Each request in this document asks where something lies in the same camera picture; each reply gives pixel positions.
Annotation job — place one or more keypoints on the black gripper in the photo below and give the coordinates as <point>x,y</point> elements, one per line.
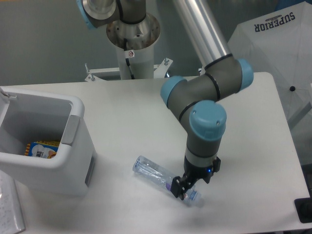
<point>186,184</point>

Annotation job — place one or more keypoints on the clear plastic water bottle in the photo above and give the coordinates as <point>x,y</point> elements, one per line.
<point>162,177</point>

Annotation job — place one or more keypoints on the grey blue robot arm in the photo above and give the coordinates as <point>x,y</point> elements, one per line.
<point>194,103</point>

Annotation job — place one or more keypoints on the white plastic trash can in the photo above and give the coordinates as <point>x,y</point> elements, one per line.
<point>27,116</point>

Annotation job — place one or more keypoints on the black device at edge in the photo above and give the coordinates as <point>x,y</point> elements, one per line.
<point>304,209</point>

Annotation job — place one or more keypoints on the blue orange snack package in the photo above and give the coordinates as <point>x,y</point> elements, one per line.
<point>42,149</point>

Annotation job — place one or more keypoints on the white umbrella with lettering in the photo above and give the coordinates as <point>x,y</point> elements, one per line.
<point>280,43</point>

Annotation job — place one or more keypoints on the white metal mounting bracket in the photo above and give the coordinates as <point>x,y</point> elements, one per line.
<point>159,71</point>

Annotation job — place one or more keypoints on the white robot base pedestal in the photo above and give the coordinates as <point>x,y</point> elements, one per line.
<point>134,44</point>

